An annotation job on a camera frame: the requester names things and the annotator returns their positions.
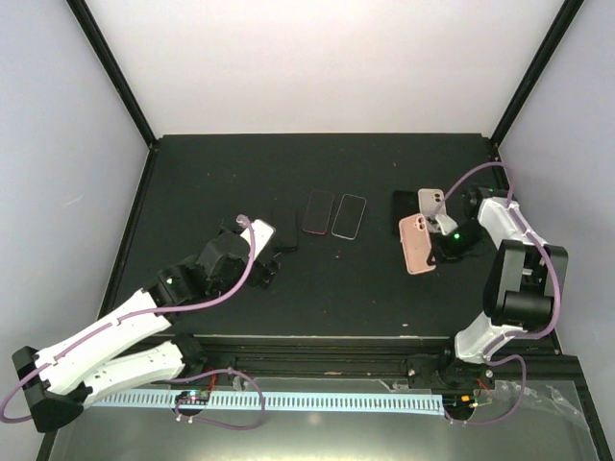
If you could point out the controller board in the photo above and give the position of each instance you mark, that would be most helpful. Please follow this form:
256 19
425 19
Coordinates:
466 401
192 397

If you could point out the black phone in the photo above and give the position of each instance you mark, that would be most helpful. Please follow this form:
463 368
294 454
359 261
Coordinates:
318 212

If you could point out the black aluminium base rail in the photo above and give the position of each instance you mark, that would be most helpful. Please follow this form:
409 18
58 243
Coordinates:
412 361

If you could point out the black phone case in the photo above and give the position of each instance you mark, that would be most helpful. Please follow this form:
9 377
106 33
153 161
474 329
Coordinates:
403 204

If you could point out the beige phone case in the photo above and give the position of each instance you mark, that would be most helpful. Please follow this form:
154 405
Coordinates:
431 203

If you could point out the right black frame post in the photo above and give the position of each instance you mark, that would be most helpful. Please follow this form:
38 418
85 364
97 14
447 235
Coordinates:
556 32

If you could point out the black frame post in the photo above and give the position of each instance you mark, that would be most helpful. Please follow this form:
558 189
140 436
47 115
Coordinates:
556 32
105 56

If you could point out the left black frame post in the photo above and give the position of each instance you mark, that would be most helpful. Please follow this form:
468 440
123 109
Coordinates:
105 56

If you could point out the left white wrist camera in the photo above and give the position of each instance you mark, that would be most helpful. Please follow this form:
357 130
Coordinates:
255 235

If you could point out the right controller board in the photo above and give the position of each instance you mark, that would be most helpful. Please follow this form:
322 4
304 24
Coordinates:
466 401

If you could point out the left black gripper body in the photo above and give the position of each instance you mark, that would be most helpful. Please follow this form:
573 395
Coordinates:
258 277

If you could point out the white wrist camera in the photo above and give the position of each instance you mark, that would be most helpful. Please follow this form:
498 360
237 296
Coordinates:
255 235
441 224

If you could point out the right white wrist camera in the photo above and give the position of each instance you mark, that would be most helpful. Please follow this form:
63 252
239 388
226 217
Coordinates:
441 224

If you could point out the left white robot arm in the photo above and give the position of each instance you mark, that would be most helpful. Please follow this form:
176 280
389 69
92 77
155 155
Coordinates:
61 381

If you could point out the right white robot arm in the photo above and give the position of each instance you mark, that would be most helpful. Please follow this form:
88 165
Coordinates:
522 294

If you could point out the pink phone case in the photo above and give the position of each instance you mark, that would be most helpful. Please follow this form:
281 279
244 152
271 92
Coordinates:
416 244

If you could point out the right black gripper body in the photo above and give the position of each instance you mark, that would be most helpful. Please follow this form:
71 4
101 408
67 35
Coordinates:
461 245

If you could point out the light blue slotted cable duct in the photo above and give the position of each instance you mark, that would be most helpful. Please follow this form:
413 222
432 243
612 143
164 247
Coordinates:
431 405

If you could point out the left controller board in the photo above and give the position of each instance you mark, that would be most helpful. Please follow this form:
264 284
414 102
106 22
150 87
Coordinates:
192 397

